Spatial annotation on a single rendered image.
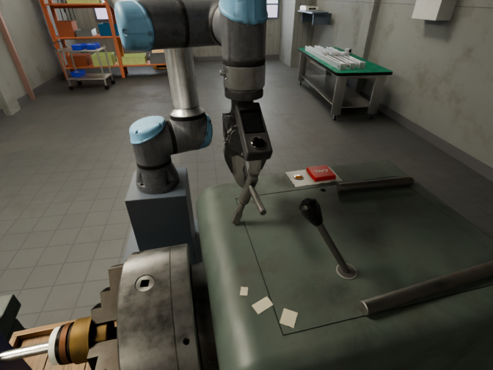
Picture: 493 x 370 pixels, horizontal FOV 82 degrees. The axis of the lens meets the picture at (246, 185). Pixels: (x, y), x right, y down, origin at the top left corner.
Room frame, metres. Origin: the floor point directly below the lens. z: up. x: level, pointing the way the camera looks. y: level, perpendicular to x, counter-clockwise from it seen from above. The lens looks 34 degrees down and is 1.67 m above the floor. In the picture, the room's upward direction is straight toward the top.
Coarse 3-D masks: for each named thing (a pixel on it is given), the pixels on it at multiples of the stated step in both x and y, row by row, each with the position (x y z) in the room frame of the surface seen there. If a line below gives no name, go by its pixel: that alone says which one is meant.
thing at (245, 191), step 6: (252, 174) 0.50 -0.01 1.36; (246, 180) 0.48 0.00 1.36; (252, 180) 0.48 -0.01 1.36; (246, 186) 0.47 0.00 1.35; (246, 192) 0.47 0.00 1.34; (240, 198) 0.47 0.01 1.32; (246, 198) 0.47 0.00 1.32; (240, 204) 0.47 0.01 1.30; (240, 210) 0.47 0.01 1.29; (234, 216) 0.47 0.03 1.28; (240, 216) 0.47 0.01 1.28; (234, 222) 0.46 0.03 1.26
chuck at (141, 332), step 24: (144, 264) 0.37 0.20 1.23; (168, 264) 0.37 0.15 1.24; (120, 288) 0.32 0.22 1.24; (168, 288) 0.32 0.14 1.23; (120, 312) 0.28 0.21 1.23; (144, 312) 0.28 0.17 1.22; (168, 312) 0.28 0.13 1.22; (120, 336) 0.25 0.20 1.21; (144, 336) 0.25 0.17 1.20; (168, 336) 0.25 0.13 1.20; (120, 360) 0.22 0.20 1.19; (144, 360) 0.23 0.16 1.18; (168, 360) 0.23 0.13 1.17
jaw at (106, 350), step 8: (96, 344) 0.29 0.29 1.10; (104, 344) 0.29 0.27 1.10; (112, 344) 0.29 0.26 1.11; (88, 352) 0.27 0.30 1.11; (96, 352) 0.27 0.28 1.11; (104, 352) 0.27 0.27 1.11; (112, 352) 0.27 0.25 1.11; (88, 360) 0.26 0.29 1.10; (96, 360) 0.26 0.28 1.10; (104, 360) 0.26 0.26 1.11; (112, 360) 0.26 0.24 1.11; (96, 368) 0.24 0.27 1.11; (104, 368) 0.24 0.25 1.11; (112, 368) 0.24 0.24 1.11
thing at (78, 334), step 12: (72, 324) 0.33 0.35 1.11; (84, 324) 0.32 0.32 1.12; (96, 324) 0.33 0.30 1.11; (108, 324) 0.35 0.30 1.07; (60, 336) 0.30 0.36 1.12; (72, 336) 0.30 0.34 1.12; (84, 336) 0.30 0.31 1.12; (96, 336) 0.30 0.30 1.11; (108, 336) 0.33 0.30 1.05; (60, 348) 0.28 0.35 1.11; (72, 348) 0.28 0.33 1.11; (84, 348) 0.28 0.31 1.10; (60, 360) 0.27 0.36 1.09; (72, 360) 0.27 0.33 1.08; (84, 360) 0.27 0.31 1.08
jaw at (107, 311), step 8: (120, 264) 0.42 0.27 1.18; (112, 272) 0.39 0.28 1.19; (120, 272) 0.39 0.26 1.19; (112, 280) 0.38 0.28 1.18; (112, 288) 0.37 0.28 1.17; (104, 296) 0.36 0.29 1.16; (112, 296) 0.36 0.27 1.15; (104, 304) 0.35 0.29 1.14; (112, 304) 0.35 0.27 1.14; (96, 312) 0.34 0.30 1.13; (104, 312) 0.34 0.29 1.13; (112, 312) 0.34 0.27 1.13; (96, 320) 0.33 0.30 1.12; (104, 320) 0.33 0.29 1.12; (112, 320) 0.33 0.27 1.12
